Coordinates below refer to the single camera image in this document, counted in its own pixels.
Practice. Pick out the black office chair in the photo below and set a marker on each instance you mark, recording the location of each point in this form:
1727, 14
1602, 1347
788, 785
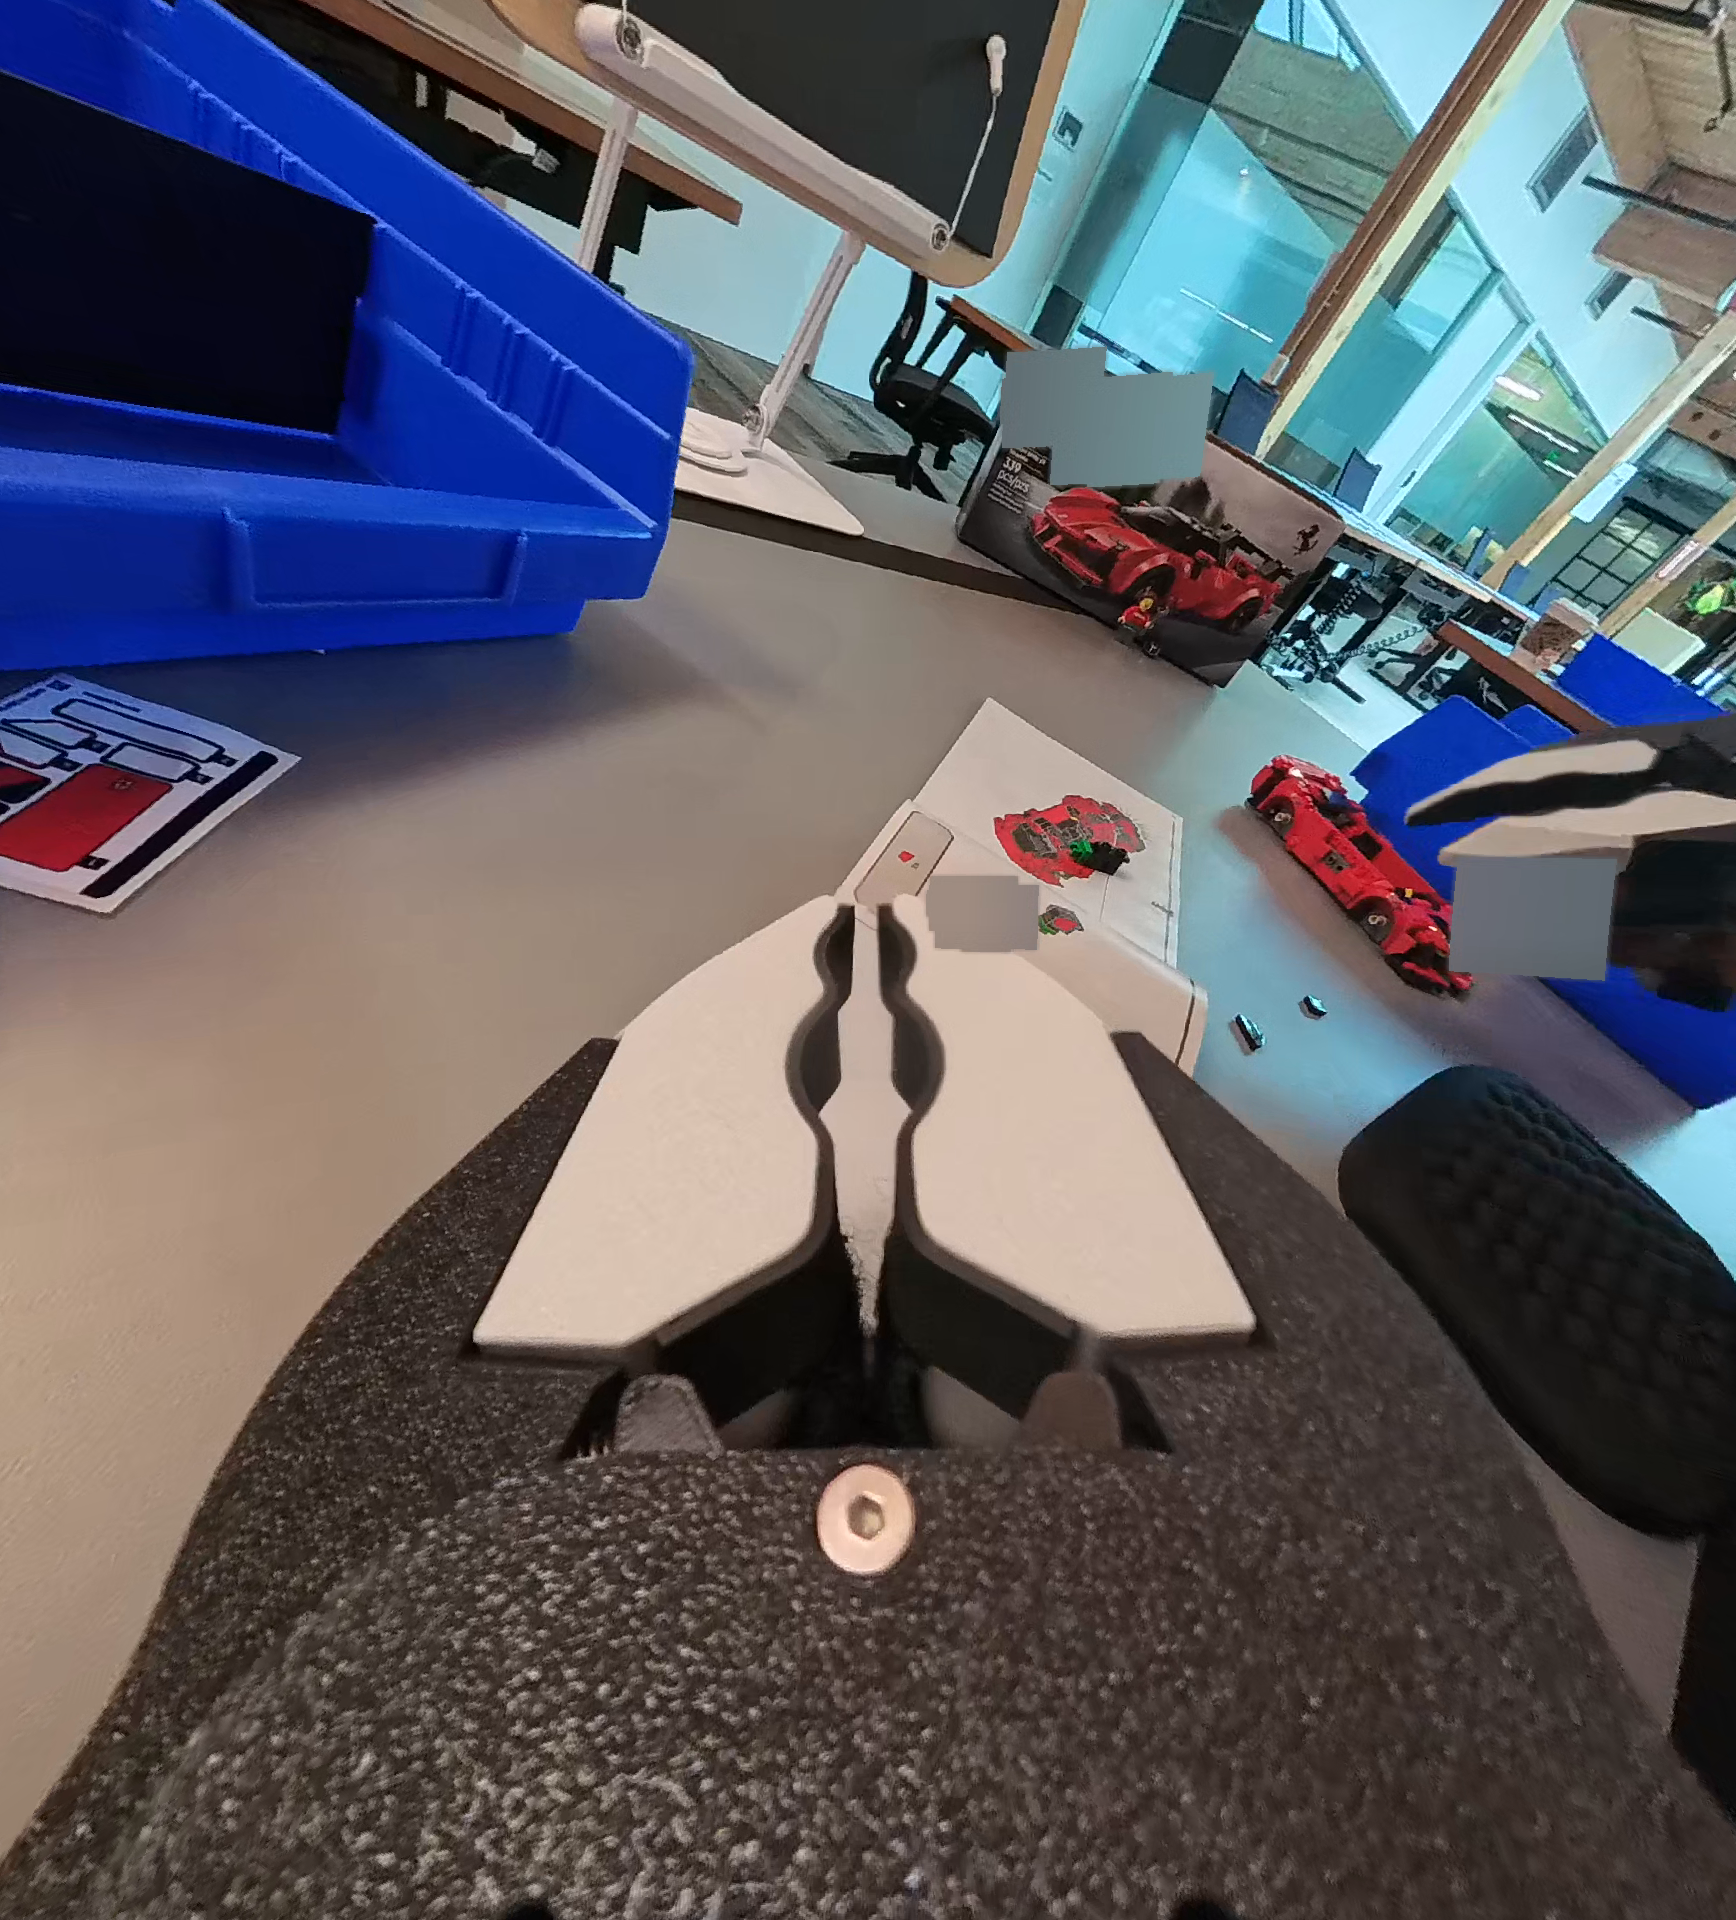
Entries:
922, 391

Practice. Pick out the dark board with wooden rim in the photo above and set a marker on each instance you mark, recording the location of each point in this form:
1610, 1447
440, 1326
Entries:
870, 90

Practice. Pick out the black lego set box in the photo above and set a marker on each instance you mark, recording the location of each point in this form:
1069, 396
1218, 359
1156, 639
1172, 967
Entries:
1170, 600

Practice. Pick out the wooden desk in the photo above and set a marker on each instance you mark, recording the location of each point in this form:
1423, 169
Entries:
570, 114

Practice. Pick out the red lego car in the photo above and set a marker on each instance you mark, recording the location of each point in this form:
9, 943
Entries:
1346, 857

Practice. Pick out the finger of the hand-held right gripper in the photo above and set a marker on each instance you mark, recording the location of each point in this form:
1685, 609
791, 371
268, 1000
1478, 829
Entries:
1543, 772
1635, 822

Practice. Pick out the person's right hand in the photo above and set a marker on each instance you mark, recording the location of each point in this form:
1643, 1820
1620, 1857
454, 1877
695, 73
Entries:
1715, 976

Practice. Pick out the white board stand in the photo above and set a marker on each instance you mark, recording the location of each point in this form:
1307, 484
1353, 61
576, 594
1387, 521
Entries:
791, 359

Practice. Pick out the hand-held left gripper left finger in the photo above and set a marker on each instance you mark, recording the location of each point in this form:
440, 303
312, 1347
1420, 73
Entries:
671, 1170

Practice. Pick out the lego sticker sheet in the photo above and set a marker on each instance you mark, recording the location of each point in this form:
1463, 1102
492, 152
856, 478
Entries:
132, 811

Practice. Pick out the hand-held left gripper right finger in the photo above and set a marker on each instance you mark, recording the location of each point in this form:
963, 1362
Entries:
1062, 1185

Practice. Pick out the large blue plastic storage bin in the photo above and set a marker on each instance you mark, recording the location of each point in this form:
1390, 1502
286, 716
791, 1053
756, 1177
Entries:
570, 375

